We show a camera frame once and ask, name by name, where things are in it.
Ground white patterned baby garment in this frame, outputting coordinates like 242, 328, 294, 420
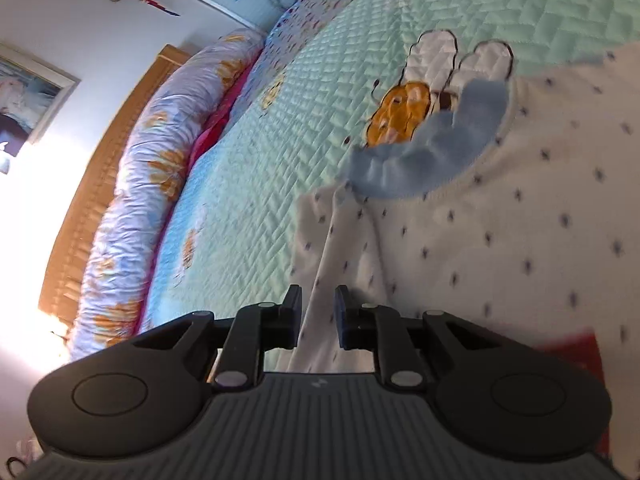
277, 44, 639, 474

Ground floral long pillow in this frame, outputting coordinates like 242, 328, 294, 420
68, 29, 264, 361

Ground magenta bed sheet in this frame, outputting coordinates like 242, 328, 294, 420
134, 60, 256, 334

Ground wooden headboard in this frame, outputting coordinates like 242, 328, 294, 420
38, 44, 190, 327

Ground mint green bee quilt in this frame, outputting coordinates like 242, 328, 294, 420
148, 0, 639, 328

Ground framed wall picture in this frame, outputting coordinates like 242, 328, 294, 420
1, 42, 80, 174

